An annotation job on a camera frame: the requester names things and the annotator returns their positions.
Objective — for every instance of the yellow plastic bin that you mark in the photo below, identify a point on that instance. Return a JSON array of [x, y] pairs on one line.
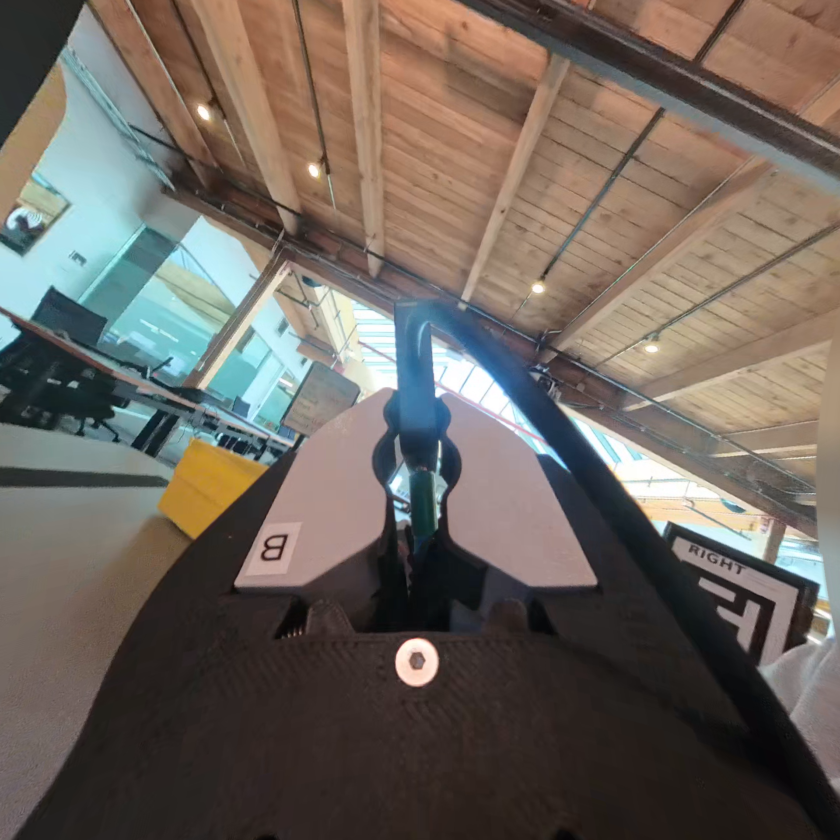
[[210, 485]]

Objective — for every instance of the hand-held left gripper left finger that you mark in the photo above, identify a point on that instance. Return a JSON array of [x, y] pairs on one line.
[[328, 499]]

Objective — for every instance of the long wooden desk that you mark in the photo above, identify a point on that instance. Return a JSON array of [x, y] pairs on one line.
[[98, 361]]

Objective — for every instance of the black office chair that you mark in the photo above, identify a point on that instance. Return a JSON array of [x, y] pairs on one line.
[[69, 318]]

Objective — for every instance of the whiteboard with writing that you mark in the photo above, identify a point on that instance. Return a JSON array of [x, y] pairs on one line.
[[321, 397]]

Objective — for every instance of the wooden post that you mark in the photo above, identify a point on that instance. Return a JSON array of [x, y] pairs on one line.
[[239, 321]]

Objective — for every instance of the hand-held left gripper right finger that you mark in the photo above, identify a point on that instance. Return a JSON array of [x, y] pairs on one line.
[[512, 512]]

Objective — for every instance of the black panel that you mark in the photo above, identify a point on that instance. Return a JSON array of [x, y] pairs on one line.
[[26, 52]]

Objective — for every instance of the person's right forearm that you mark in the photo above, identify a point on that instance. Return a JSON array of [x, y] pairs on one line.
[[810, 695]]

